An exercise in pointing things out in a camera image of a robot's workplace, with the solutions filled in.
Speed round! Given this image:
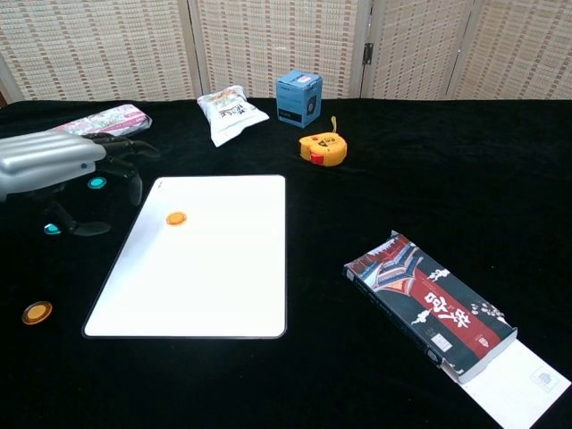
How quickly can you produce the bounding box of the pink floral long box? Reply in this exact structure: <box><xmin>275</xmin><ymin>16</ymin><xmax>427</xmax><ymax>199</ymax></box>
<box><xmin>48</xmin><ymin>104</ymin><xmax>152</xmax><ymax>138</ymax></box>

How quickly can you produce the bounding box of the black red printed box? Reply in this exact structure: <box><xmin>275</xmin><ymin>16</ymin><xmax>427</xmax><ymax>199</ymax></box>
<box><xmin>342</xmin><ymin>230</ymin><xmax>572</xmax><ymax>429</ymax></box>

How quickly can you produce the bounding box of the woven folding screen panel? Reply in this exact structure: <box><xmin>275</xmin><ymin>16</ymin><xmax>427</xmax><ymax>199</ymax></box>
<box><xmin>446</xmin><ymin>0</ymin><xmax>572</xmax><ymax>100</ymax></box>
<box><xmin>360</xmin><ymin>0</ymin><xmax>473</xmax><ymax>100</ymax></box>
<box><xmin>187</xmin><ymin>0</ymin><xmax>373</xmax><ymax>100</ymax></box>
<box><xmin>0</xmin><ymin>0</ymin><xmax>200</xmax><ymax>103</ymax></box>

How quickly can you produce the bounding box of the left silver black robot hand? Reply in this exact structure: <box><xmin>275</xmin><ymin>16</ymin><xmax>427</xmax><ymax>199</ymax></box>
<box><xmin>0</xmin><ymin>130</ymin><xmax>161</xmax><ymax>237</ymax></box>

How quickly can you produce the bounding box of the white magnetic board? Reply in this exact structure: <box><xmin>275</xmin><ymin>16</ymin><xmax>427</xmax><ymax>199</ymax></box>
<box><xmin>81</xmin><ymin>174</ymin><xmax>288</xmax><ymax>340</ymax></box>

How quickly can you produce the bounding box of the blue cube carton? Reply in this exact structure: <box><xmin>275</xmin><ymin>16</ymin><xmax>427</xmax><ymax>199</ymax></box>
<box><xmin>275</xmin><ymin>69</ymin><xmax>324</xmax><ymax>130</ymax></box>

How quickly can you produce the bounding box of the yellow tape measure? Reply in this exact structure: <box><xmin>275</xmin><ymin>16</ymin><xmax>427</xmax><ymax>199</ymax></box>
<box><xmin>298</xmin><ymin>115</ymin><xmax>349</xmax><ymax>169</ymax></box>

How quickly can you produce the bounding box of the white snack bag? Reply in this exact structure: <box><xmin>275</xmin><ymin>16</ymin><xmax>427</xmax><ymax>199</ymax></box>
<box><xmin>197</xmin><ymin>86</ymin><xmax>271</xmax><ymax>148</ymax></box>

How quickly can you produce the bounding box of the black velvet tablecloth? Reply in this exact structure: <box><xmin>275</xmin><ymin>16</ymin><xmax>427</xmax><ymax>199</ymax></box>
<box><xmin>0</xmin><ymin>96</ymin><xmax>572</xmax><ymax>429</ymax></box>

